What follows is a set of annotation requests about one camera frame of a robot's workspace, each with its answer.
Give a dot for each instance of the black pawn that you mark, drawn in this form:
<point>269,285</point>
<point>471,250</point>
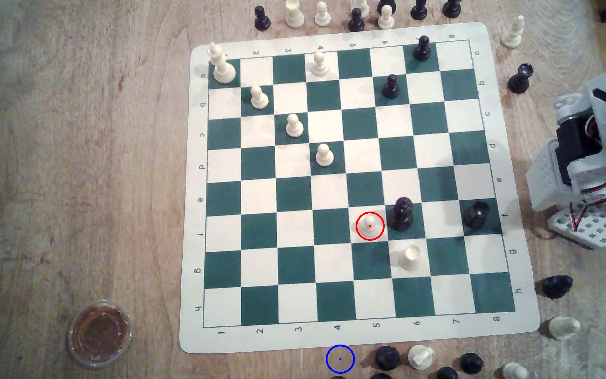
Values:
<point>418,9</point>
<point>422,48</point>
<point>390,88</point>
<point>356,21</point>
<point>451,8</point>
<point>262,19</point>

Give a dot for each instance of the black knight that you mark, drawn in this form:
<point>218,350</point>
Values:
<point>556,287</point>

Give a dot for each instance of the white bishop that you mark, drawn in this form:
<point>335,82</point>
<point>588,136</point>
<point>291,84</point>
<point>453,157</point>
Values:
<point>512,34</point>

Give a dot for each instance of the white knight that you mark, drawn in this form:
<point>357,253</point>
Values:
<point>420,357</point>

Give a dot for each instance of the white pawn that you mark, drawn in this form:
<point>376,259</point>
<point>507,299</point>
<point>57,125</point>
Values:
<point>322,14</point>
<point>324,156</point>
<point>385,18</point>
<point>259,98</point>
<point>294,126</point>
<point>320,64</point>
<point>370,226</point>

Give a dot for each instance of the clear cup with brown sauce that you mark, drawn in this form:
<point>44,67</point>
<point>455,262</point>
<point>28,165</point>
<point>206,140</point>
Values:
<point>100,334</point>

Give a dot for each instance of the green white chess board mat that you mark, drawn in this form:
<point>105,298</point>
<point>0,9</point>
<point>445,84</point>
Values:
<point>324,123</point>

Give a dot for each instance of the tall white king piece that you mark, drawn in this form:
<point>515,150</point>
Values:
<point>222,68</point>

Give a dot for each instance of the white rook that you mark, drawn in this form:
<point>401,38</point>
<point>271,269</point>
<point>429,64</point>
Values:
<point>294,14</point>
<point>410,258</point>

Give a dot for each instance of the white lattice robot base plate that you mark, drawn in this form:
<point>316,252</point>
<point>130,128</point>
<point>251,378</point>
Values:
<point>592,229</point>

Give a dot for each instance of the black bishop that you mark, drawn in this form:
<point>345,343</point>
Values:
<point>519,80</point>

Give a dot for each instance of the tall black king piece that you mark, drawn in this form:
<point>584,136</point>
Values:
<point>402,215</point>

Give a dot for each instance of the black rook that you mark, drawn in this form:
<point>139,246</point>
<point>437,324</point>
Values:
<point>475,215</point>

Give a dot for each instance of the white chess piece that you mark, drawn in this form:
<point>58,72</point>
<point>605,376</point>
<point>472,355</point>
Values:
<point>514,371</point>
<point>563,327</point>
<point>361,6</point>

